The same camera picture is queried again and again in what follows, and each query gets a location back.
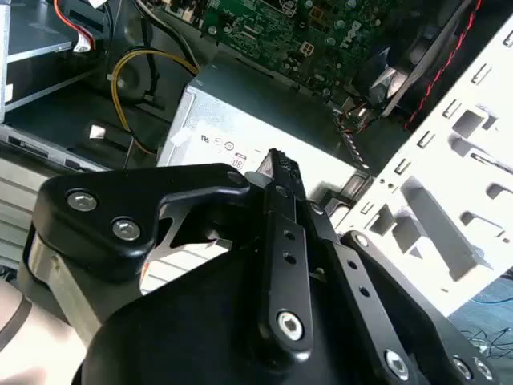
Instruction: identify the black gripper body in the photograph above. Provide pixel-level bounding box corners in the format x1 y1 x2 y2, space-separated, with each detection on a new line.
71 247 376 385

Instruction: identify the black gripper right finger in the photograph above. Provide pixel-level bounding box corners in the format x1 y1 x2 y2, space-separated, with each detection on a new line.
287 154 502 385

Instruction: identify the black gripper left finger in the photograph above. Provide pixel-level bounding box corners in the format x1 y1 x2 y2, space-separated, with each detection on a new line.
18 148 316 363

